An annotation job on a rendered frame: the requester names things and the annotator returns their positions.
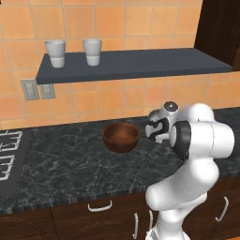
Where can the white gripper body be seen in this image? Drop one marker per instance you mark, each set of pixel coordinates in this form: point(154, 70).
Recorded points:
point(156, 137)

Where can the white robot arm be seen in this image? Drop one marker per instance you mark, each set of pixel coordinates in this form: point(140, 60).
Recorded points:
point(193, 175)

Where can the brown wooden bowl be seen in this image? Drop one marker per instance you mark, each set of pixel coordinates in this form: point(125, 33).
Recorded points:
point(120, 137)

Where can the dark wooden cupboard door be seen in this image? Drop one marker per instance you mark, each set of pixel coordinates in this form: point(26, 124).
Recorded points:
point(203, 225)

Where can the white cup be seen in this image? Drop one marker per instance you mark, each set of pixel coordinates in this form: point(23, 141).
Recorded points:
point(92, 50)
point(56, 51)

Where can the dark wooden drawer front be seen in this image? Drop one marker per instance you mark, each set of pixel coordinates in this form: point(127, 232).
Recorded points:
point(75, 222)

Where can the dark hob with white grates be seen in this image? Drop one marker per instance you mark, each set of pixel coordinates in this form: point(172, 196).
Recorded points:
point(12, 156)

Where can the dark wooden cupboard front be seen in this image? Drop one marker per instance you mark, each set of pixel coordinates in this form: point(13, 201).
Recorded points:
point(25, 226)

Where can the dark grey wall shelf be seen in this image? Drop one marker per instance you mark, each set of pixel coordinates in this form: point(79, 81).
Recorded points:
point(131, 64)

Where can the grey wall socket plate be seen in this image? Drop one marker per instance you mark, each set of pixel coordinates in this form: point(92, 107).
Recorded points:
point(30, 89)
point(47, 91)

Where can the dark wooden wall cabinet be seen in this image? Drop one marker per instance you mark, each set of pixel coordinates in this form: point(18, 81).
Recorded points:
point(218, 28)

